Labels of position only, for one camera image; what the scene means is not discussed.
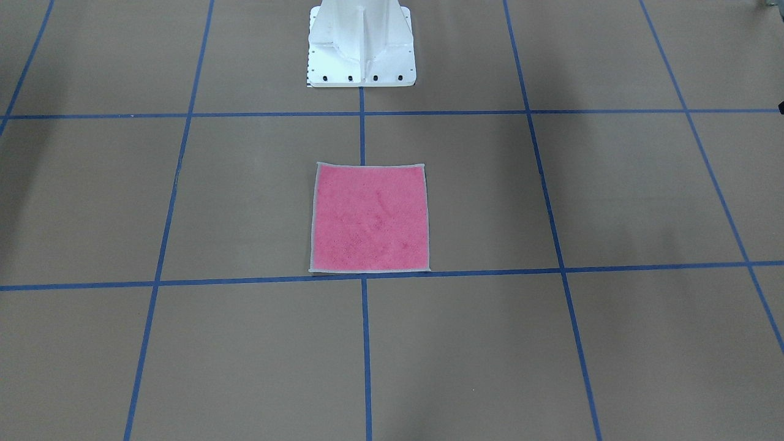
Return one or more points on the pink and grey towel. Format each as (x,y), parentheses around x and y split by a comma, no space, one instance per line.
(370,220)

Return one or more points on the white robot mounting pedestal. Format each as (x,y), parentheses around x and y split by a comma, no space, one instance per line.
(360,44)

